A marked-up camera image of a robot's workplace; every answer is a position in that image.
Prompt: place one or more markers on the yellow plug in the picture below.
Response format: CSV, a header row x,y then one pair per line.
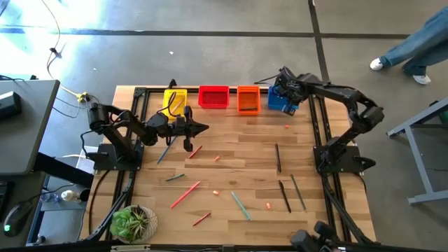
x,y
83,97

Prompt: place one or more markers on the person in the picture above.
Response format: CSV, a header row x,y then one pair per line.
x,y
420,45

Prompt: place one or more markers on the olive green pencil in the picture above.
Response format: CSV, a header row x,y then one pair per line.
x,y
298,192

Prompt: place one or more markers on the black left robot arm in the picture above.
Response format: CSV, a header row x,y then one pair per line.
x,y
105,122

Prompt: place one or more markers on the green potted plant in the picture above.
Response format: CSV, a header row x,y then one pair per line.
x,y
153,224

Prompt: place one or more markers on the grey-blue table frame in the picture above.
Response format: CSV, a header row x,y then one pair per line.
x,y
421,164

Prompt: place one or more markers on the black computer mouse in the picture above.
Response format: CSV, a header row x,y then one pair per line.
x,y
17,217

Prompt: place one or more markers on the teal pen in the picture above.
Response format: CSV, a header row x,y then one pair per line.
x,y
241,206

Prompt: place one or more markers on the black device box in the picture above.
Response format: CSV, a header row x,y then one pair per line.
x,y
8,105

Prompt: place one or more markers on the green succulent plant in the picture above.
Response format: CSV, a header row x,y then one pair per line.
x,y
127,224

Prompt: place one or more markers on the black table clamp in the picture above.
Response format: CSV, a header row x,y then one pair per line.
x,y
171,84

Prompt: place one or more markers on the blue plastic bin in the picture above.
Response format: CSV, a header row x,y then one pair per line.
x,y
276,103

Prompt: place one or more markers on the clear water bottle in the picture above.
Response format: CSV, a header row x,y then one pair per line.
x,y
49,197

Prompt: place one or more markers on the grey desk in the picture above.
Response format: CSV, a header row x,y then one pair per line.
x,y
28,140

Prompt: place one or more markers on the purple pen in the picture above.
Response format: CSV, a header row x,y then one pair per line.
x,y
178,105

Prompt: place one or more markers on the white rounded object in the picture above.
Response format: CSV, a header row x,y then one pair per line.
x,y
69,195

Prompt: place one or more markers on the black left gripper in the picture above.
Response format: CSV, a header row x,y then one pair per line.
x,y
188,127

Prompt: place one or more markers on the yellow plastic bin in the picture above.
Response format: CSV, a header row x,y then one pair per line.
x,y
182,94

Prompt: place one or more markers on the orange plastic bin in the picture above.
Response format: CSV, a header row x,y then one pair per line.
x,y
248,98

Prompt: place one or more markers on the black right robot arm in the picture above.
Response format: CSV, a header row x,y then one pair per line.
x,y
364,119

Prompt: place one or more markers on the blue pencil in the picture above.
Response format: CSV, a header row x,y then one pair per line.
x,y
164,153

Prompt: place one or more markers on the red plastic bin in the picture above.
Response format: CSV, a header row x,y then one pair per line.
x,y
213,98

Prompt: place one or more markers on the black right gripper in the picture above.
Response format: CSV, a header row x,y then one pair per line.
x,y
290,84

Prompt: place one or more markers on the pink pencil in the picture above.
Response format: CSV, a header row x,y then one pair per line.
x,y
185,195

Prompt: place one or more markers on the black cup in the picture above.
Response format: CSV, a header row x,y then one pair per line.
x,y
84,195

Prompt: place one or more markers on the black pen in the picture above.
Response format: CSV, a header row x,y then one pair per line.
x,y
284,196
278,157

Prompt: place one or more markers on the dark red marker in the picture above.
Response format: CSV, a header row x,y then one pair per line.
x,y
202,219

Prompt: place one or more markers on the dark green crayon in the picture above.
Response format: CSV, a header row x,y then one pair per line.
x,y
249,109

